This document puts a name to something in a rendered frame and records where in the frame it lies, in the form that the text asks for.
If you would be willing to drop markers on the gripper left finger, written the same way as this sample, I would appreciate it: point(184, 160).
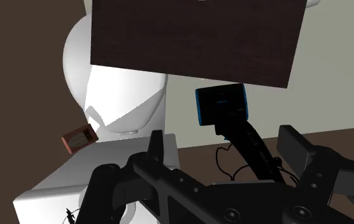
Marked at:
point(164, 183)

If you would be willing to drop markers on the small red-brown box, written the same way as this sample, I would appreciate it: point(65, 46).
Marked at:
point(78, 139)

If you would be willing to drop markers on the white toilet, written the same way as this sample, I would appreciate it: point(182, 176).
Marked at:
point(118, 96)

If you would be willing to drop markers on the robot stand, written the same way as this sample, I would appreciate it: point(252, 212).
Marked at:
point(195, 40)

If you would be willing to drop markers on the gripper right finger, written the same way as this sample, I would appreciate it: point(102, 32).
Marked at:
point(312, 173)

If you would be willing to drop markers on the black hair dryer blue trim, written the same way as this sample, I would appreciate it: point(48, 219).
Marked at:
point(222, 104)

